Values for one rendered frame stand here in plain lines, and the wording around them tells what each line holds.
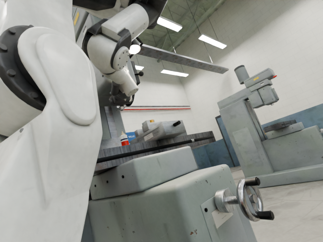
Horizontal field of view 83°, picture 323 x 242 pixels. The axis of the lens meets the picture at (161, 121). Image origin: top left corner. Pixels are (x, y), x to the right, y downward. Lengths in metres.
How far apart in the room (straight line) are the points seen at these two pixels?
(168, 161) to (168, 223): 0.25
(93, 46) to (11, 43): 0.33
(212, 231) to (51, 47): 0.60
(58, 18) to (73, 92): 0.20
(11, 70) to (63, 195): 0.17
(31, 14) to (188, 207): 0.56
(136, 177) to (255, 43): 7.42
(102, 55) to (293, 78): 6.89
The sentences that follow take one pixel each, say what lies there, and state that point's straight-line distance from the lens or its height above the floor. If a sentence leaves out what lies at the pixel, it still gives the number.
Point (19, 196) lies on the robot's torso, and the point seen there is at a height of 0.84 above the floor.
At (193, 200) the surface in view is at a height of 0.71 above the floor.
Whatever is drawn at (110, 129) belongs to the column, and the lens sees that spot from 1.41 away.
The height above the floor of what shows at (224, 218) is 0.61.
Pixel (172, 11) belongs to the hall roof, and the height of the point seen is 6.20.
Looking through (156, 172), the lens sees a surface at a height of 0.81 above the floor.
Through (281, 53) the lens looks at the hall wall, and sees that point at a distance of 7.47.
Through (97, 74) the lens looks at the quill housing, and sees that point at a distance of 1.10.
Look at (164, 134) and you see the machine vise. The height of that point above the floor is 0.97.
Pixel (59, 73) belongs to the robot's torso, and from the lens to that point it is 0.28.
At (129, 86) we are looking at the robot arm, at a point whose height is 1.19.
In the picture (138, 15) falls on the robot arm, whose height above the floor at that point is 1.31.
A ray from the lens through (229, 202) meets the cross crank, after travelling 0.66.
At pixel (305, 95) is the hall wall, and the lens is 7.14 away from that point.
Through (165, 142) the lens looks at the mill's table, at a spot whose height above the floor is 0.95.
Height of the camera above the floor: 0.83
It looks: 14 degrees up
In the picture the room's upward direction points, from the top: 17 degrees counter-clockwise
